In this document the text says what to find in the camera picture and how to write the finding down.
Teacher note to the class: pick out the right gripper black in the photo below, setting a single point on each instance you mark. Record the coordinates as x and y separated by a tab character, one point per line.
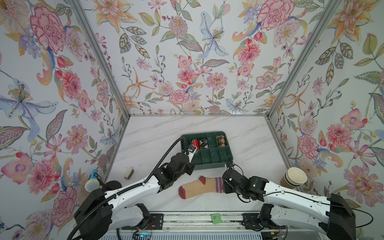
225	189

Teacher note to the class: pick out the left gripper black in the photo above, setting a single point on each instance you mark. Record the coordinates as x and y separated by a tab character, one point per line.
192	166

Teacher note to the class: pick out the striped tan maroon purple sock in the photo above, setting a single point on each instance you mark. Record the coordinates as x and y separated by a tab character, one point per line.
201	186

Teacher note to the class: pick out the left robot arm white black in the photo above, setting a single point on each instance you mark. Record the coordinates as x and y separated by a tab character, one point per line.
104	211

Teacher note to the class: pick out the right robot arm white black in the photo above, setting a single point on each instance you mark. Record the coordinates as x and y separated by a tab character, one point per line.
330	216

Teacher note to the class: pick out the green divided organizer tray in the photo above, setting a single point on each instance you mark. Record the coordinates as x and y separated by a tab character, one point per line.
213	157

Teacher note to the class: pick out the small beige block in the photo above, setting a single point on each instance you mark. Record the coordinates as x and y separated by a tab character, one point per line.
129	172

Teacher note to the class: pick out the green sticky tag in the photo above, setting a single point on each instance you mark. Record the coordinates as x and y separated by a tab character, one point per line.
216	219

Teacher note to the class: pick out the red rolled sock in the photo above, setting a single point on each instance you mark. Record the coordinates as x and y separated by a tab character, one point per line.
195	142

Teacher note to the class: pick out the brown checkered rolled sock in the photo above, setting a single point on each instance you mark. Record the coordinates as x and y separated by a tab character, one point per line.
221	141

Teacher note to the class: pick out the black white argyle rolled sock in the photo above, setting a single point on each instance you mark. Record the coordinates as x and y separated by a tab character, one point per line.
204	143

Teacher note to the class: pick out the black round stand base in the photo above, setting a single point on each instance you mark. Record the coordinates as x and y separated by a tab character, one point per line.
111	185

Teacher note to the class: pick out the stacked paper cups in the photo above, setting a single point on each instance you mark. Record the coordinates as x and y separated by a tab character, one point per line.
293	178

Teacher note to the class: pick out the blue white toy microphone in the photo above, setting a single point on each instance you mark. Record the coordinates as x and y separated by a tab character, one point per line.
93	182

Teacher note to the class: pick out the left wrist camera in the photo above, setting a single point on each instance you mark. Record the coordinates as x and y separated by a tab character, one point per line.
191	151

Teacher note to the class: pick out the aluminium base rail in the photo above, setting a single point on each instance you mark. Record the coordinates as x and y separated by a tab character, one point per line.
204	222

